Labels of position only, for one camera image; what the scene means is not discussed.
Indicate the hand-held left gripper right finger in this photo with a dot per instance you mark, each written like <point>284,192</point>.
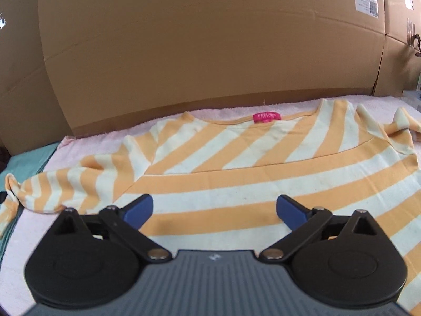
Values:
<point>291,212</point>

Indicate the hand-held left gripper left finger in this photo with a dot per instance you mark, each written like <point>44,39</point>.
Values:
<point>141,208</point>

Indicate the orange white striped shirt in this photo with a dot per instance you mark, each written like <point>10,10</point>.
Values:
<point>230,158</point>

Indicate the pink towel blanket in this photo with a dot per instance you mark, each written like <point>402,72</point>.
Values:
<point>85,143</point>

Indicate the teal blanket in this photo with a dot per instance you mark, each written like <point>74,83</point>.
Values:
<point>29,161</point>

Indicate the large cardboard box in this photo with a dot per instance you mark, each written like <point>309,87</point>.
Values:
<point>197,39</point>

